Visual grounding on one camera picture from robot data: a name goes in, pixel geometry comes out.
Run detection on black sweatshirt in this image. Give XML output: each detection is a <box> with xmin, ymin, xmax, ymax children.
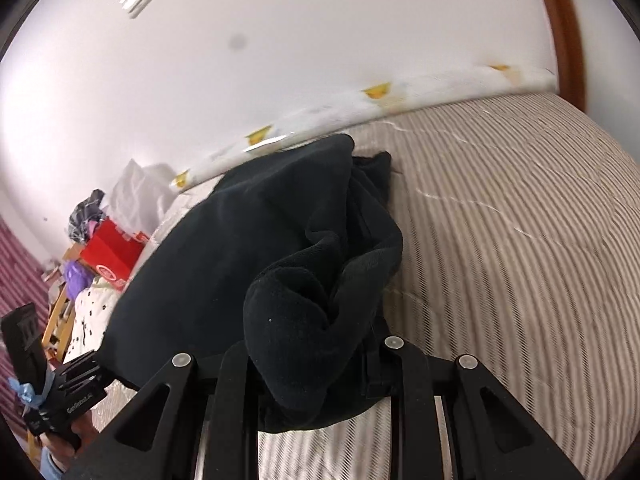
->
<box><xmin>95</xmin><ymin>132</ymin><xmax>405</xmax><ymax>433</ymax></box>

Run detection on purple soft item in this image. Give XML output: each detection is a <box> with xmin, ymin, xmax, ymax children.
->
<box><xmin>62</xmin><ymin>260</ymin><xmax>96</xmax><ymax>301</ymax></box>

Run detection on blue ribbon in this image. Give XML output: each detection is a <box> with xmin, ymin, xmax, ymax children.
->
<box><xmin>10</xmin><ymin>367</ymin><xmax>53</xmax><ymax>406</ymax></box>

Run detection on wooden slatted frame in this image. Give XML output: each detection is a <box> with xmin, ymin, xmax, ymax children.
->
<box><xmin>27</xmin><ymin>280</ymin><xmax>76</xmax><ymax>456</ymax></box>

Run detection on striped bed cover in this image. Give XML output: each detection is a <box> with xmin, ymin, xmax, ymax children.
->
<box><xmin>65</xmin><ymin>91</ymin><xmax>640</xmax><ymax>480</ymax></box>

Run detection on person's left hand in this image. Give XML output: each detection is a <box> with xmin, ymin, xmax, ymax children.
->
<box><xmin>40</xmin><ymin>405</ymin><xmax>101</xmax><ymax>466</ymax></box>

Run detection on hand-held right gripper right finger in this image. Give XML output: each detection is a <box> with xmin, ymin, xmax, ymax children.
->
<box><xmin>367</xmin><ymin>337</ymin><xmax>586</xmax><ymax>480</ymax></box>

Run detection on grey plaid clothes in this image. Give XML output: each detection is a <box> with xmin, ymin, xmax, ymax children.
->
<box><xmin>67</xmin><ymin>189</ymin><xmax>108</xmax><ymax>243</ymax></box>

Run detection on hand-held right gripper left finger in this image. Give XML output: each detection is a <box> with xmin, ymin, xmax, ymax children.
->
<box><xmin>62</xmin><ymin>344</ymin><xmax>258</xmax><ymax>480</ymax></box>

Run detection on maroon striped rug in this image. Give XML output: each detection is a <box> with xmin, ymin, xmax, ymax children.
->
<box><xmin>0</xmin><ymin>215</ymin><xmax>66</xmax><ymax>411</ymax></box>

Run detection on brown wooden door frame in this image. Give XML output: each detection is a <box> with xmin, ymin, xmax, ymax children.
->
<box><xmin>532</xmin><ymin>0</ymin><xmax>588</xmax><ymax>111</ymax></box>

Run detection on white dotted quilt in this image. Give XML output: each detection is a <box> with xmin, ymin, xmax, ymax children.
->
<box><xmin>62</xmin><ymin>277</ymin><xmax>133</xmax><ymax>366</ymax></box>

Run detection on red paper bag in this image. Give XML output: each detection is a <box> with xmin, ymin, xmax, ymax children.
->
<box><xmin>80</xmin><ymin>217</ymin><xmax>151</xmax><ymax>291</ymax></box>

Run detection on white plastic shopping bag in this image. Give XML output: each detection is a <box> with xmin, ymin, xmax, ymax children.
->
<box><xmin>109</xmin><ymin>159</ymin><xmax>176</xmax><ymax>233</ymax></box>

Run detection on long white patterned pillow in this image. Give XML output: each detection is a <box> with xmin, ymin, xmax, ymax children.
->
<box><xmin>172</xmin><ymin>63</ymin><xmax>556</xmax><ymax>193</ymax></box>

